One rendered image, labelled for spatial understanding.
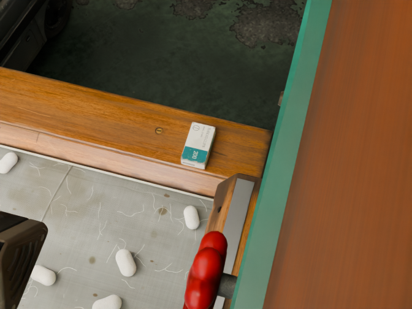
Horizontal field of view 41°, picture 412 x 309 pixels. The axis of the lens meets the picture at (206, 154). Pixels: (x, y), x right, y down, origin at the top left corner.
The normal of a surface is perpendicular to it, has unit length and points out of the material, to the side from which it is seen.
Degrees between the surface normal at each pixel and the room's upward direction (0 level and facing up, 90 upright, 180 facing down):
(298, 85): 0
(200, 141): 0
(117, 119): 0
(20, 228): 58
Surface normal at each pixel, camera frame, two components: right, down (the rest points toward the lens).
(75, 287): 0.00, -0.43
